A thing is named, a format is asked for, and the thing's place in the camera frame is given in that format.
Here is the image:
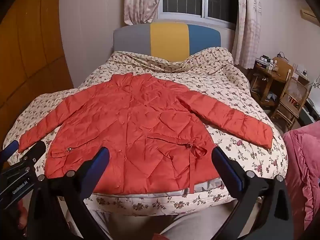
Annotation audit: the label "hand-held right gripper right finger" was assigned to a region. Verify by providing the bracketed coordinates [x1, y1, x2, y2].
[211, 146, 292, 240]

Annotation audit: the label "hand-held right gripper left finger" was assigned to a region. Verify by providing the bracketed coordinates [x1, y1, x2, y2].
[31, 147, 112, 240]

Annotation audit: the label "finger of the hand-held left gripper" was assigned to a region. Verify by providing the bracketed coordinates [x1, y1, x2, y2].
[0, 140, 20, 164]
[19, 141, 47, 172]

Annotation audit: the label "orange quilted jacket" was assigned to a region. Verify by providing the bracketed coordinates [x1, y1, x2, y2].
[18, 73, 273, 195]

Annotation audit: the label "pink blanket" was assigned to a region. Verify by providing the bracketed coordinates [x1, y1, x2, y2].
[282, 121, 320, 230]

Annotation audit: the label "floral quilt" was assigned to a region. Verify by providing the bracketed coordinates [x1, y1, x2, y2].
[2, 47, 288, 218]

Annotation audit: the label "person's grey pants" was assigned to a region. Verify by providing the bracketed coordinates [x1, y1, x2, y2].
[89, 200, 242, 240]

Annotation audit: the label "wooden desk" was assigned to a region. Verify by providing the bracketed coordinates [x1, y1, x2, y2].
[250, 57, 312, 107]

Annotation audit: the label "wooden chair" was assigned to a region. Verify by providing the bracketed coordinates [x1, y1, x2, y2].
[271, 57, 310, 131]

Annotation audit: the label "wooden wardrobe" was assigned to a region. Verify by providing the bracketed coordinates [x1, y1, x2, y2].
[0, 0, 74, 113]

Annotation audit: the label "dark box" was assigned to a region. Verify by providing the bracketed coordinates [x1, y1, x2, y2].
[254, 59, 269, 71]

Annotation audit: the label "grey yellow blue headboard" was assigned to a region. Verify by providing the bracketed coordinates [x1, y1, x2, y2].
[113, 21, 222, 57]

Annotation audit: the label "pale patterned curtain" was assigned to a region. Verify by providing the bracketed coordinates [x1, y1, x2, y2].
[231, 0, 263, 69]
[124, 0, 164, 26]

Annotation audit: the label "wall air conditioner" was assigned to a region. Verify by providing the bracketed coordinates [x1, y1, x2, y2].
[300, 6, 320, 21]

